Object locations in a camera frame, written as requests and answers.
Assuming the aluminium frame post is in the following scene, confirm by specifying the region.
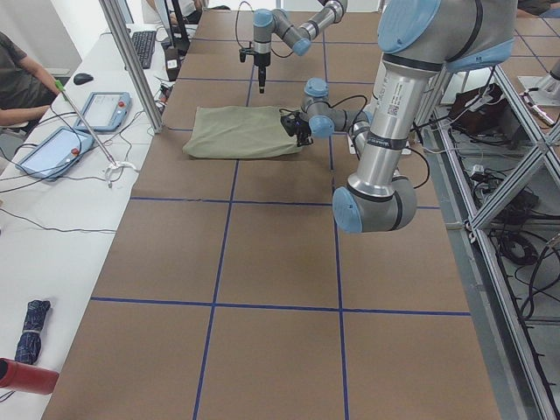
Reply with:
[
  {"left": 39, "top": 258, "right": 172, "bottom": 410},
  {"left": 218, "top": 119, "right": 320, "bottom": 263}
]
[{"left": 99, "top": 0, "right": 163, "bottom": 134}]

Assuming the folded dark blue umbrella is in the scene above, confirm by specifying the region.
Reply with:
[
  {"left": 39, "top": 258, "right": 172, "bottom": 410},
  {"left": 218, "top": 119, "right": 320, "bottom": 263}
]
[{"left": 14, "top": 300, "right": 51, "bottom": 365}]

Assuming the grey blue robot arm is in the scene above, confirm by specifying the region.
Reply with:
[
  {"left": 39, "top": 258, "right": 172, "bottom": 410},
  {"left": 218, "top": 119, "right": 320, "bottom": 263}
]
[
  {"left": 281, "top": 0, "right": 517, "bottom": 233},
  {"left": 281, "top": 73, "right": 427, "bottom": 202}
]

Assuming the olive green long-sleeve shirt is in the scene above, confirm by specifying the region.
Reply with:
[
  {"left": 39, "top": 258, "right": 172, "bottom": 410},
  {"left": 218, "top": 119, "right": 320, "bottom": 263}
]
[{"left": 183, "top": 106, "right": 301, "bottom": 159}]

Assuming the near blue teach pendant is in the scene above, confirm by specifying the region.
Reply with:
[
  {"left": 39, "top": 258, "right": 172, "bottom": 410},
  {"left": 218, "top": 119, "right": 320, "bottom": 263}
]
[{"left": 16, "top": 127, "right": 94, "bottom": 180}]

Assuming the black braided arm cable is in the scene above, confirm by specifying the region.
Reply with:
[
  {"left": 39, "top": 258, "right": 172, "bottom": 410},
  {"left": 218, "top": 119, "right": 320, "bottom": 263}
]
[
  {"left": 279, "top": 94, "right": 432, "bottom": 190},
  {"left": 234, "top": 0, "right": 298, "bottom": 60}
]

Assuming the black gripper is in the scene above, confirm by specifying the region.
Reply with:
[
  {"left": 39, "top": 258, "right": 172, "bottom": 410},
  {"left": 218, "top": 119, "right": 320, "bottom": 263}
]
[
  {"left": 239, "top": 41, "right": 271, "bottom": 94},
  {"left": 279, "top": 109, "right": 313, "bottom": 147}
]

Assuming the blue teach pendant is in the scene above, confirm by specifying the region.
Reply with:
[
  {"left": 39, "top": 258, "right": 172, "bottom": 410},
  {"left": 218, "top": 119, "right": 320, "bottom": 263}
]
[
  {"left": 81, "top": 92, "right": 131, "bottom": 133},
  {"left": 16, "top": 127, "right": 94, "bottom": 180}
]

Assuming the brown control box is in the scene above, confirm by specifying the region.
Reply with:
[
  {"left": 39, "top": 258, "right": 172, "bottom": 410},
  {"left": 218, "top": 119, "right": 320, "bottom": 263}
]
[{"left": 449, "top": 83, "right": 529, "bottom": 149}]

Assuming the black computer mouse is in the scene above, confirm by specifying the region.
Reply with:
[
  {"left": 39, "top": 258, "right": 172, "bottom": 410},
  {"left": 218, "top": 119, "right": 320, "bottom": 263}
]
[{"left": 73, "top": 73, "right": 95, "bottom": 86}]

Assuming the far blue teach pendant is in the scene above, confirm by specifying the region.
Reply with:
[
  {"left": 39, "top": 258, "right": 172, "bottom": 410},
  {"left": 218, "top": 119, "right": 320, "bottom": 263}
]
[{"left": 81, "top": 92, "right": 131, "bottom": 133}]

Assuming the black computer keyboard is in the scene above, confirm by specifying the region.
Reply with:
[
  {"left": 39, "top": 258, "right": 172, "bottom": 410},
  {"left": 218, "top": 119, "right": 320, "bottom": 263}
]
[{"left": 131, "top": 31, "right": 157, "bottom": 69}]

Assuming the aluminium extrusion frame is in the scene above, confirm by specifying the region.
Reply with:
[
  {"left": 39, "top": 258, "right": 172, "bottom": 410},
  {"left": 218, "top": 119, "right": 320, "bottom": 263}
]
[{"left": 417, "top": 66, "right": 559, "bottom": 419}]

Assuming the red water bottle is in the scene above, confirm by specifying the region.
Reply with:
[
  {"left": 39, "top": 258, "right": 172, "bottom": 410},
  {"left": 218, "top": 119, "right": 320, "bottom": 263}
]
[{"left": 1, "top": 358, "right": 60, "bottom": 395}]

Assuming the seated person in grey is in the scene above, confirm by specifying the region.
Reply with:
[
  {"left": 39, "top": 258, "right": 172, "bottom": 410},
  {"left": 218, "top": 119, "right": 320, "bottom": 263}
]
[{"left": 1, "top": 32, "right": 60, "bottom": 132}]

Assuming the green-tipped metal grabber stick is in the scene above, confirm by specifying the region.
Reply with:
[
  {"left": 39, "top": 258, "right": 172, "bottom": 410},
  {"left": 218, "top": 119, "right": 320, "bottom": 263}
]
[{"left": 55, "top": 80, "right": 139, "bottom": 187}]

